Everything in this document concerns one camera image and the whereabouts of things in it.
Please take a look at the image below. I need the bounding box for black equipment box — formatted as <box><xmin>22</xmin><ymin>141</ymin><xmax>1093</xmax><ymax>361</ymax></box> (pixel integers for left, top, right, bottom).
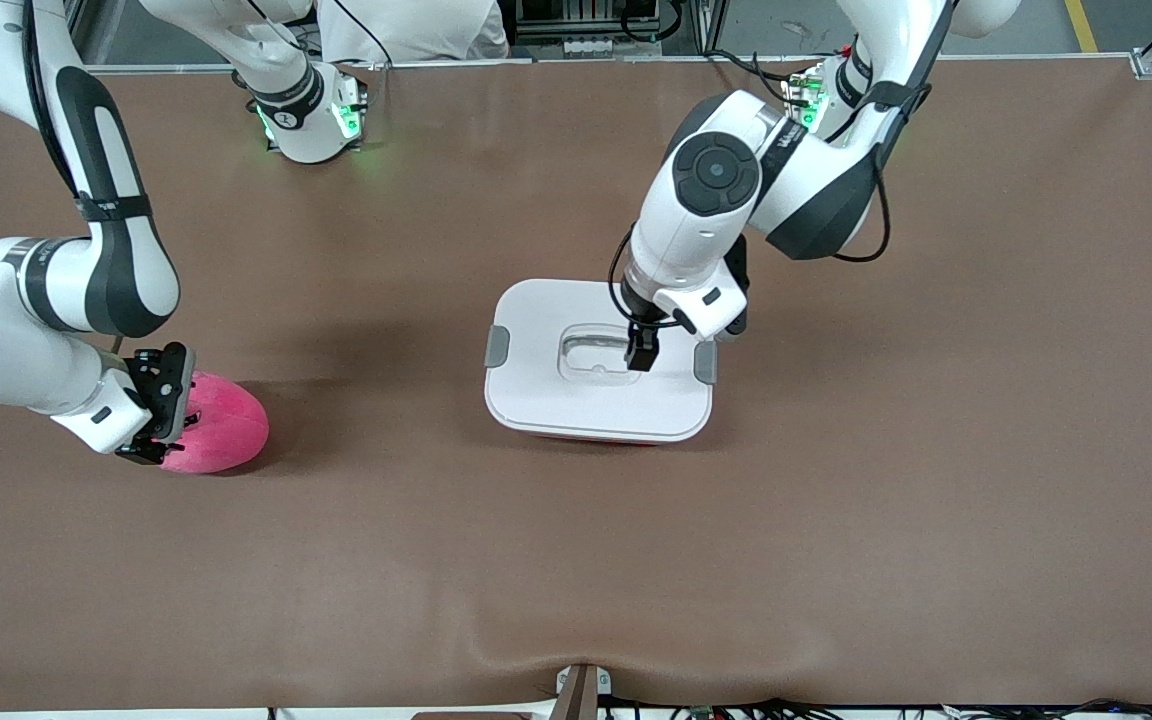
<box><xmin>514</xmin><ymin>0</ymin><xmax>663</xmax><ymax>39</ymax></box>

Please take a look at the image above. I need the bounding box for pink plush toy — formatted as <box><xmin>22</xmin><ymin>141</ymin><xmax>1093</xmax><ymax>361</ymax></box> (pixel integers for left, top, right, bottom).
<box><xmin>158</xmin><ymin>372</ymin><xmax>270</xmax><ymax>475</ymax></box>

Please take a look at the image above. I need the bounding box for aluminium frame post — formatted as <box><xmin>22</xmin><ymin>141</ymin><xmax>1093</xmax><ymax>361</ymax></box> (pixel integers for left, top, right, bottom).
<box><xmin>691</xmin><ymin>0</ymin><xmax>729</xmax><ymax>57</ymax></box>

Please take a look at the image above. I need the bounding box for silver table edge rail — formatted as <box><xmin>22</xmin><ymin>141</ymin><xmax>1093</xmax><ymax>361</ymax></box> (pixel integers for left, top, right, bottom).
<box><xmin>86</xmin><ymin>50</ymin><xmax>1137</xmax><ymax>79</ymax></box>

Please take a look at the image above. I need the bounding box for silver base connector panel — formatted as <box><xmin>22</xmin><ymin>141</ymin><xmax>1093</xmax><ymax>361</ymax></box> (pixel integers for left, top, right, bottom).
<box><xmin>781</xmin><ymin>66</ymin><xmax>829</xmax><ymax>133</ymax></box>
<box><xmin>332</xmin><ymin>66</ymin><xmax>370</xmax><ymax>146</ymax></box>

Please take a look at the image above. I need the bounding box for pink plastic storage box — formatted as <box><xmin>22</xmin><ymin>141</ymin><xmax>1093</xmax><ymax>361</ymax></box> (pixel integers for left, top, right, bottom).
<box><xmin>511</xmin><ymin>430</ymin><xmax>682</xmax><ymax>447</ymax></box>

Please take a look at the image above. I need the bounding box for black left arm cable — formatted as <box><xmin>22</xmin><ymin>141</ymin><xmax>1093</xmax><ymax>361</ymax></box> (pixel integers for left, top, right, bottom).
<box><xmin>608</xmin><ymin>0</ymin><xmax>957</xmax><ymax>333</ymax></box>

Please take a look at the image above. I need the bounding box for person in white coat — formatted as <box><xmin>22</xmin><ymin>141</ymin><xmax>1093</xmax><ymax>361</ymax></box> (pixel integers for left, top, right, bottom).
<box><xmin>316</xmin><ymin>0</ymin><xmax>512</xmax><ymax>63</ymax></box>

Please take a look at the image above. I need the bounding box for black arm base cable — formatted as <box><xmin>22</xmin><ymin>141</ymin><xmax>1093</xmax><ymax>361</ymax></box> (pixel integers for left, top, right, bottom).
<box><xmin>706</xmin><ymin>48</ymin><xmax>802</xmax><ymax>103</ymax></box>

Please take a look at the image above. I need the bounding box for white box lid grey handle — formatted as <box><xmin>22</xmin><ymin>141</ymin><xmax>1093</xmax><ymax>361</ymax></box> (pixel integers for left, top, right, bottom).
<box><xmin>483</xmin><ymin>278</ymin><xmax>719</xmax><ymax>444</ymax></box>

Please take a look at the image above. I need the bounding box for aluminium camera mount post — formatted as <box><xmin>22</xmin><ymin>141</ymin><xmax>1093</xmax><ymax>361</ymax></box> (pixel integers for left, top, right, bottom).
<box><xmin>551</xmin><ymin>663</ymin><xmax>614</xmax><ymax>720</ymax></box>

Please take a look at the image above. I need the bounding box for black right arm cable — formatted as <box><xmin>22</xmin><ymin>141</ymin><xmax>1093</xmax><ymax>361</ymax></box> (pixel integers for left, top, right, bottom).
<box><xmin>21</xmin><ymin>0</ymin><xmax>127</xmax><ymax>356</ymax></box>

